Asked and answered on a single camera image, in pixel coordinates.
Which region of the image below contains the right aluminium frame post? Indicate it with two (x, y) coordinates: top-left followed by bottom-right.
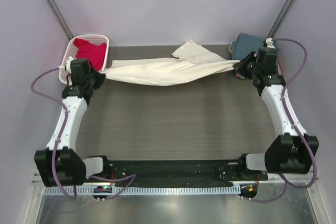
(267, 0), (296, 37)

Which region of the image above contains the left aluminium frame post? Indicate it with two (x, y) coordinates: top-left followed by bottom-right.
(46, 0), (73, 40)

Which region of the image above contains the aluminium frame post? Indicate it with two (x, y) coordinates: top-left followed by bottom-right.
(46, 0), (73, 40)
(267, 0), (296, 37)

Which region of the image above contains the cream white t shirt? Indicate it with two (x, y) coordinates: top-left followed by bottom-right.
(103, 40), (239, 87)

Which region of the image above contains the red t shirt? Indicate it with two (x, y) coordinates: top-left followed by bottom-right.
(73, 38), (107, 71)

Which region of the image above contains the folded grey-blue t shirt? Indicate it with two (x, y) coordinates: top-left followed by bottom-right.
(231, 33), (265, 60)

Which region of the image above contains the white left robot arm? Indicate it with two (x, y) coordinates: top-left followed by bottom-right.
(34, 59), (111, 187)

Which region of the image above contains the slotted grey cable duct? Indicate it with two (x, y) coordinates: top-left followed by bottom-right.
(44, 185), (241, 196)

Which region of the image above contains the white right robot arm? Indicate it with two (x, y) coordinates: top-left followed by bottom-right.
(234, 47), (319, 180)

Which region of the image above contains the white perforated plastic basket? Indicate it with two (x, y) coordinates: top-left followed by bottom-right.
(58, 34), (109, 84)

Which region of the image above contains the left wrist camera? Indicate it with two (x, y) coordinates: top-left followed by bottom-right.
(59, 56), (75, 73)

